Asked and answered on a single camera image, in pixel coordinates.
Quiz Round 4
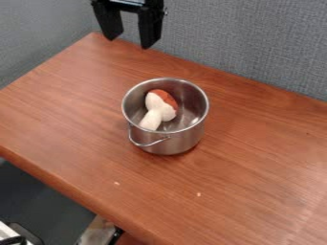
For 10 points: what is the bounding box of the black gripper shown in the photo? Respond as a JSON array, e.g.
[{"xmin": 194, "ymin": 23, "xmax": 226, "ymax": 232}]
[{"xmin": 90, "ymin": 0, "xmax": 165, "ymax": 49}]

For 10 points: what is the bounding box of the white and black floor object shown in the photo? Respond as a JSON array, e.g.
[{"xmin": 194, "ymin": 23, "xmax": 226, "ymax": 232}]
[{"xmin": 0, "ymin": 221, "xmax": 43, "ymax": 245}]

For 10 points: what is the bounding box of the white toy mushroom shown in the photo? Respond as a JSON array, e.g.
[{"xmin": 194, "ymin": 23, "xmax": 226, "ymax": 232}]
[{"xmin": 138, "ymin": 89, "xmax": 177, "ymax": 130}]

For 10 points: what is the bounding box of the table leg bracket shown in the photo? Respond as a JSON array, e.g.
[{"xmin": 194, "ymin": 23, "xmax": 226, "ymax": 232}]
[{"xmin": 74, "ymin": 215, "xmax": 124, "ymax": 245}]

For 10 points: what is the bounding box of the stainless steel pot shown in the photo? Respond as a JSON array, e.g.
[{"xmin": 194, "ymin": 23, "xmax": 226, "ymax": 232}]
[{"xmin": 121, "ymin": 78, "xmax": 209, "ymax": 155}]

